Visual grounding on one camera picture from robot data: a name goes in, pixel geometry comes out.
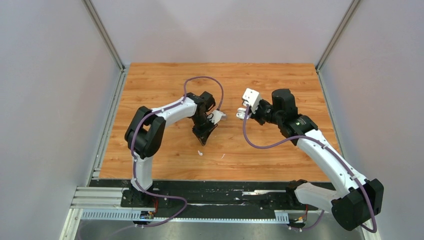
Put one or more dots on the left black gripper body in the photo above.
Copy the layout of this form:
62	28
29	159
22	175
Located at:
203	125

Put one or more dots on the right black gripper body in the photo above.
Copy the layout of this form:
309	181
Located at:
264	113

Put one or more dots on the white earbud charging case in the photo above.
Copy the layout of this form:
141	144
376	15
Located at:
243	113

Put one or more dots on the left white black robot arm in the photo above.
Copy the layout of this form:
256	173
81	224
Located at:
145	134

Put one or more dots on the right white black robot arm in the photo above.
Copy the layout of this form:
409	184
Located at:
355	200

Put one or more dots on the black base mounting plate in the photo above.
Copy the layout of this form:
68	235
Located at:
250	211

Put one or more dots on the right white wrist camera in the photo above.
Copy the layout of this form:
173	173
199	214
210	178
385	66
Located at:
252	99

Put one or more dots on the white slotted cable duct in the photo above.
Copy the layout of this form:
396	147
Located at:
142	216

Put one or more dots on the right aluminium corner post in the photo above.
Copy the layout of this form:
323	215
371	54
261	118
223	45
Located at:
348	15

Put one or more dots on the aluminium corner post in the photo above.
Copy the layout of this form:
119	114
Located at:
348	15
94	15

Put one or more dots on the left aluminium corner post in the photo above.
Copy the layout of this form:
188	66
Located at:
94	15

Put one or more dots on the aluminium frame rail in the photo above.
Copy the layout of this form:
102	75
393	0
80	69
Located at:
96	197

